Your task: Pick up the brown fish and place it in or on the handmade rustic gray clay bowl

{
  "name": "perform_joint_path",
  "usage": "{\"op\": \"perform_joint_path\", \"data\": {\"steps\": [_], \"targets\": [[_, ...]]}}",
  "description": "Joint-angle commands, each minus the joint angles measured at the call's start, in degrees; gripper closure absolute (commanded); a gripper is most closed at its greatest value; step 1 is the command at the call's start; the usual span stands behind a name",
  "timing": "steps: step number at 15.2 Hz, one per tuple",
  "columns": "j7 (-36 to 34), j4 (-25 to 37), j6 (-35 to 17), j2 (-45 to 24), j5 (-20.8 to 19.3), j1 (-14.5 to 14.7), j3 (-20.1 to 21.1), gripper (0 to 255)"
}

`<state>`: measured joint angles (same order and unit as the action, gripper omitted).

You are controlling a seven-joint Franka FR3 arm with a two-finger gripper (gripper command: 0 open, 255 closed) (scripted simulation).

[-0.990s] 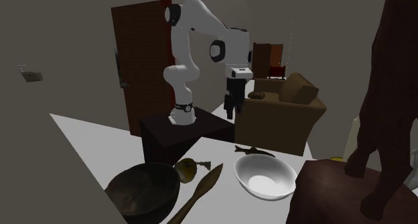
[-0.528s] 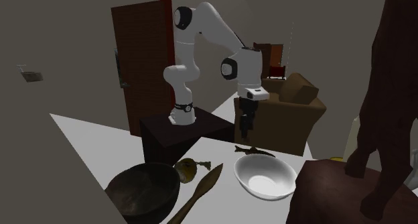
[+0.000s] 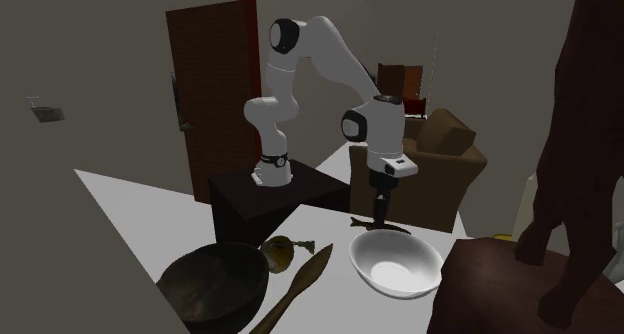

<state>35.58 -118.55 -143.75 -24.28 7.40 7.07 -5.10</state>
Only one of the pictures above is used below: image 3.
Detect brown armchair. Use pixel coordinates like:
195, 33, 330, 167
348, 108, 489, 235

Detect white bowl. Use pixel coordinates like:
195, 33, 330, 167
347, 228, 446, 301

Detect dark robot stand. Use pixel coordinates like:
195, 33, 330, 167
207, 158, 353, 249

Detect brown wooden spoon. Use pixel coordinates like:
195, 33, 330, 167
247, 242, 335, 334

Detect olive round fruit with stem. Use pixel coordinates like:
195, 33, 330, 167
259, 234, 318, 275

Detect dark brown door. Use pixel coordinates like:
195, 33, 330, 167
165, 0, 261, 205

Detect dark brown bowl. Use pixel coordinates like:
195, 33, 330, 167
155, 241, 271, 334

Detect dark brown animal figure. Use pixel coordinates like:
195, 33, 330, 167
425, 0, 624, 334

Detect grey wall fixture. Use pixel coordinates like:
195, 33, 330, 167
24, 95, 66, 124

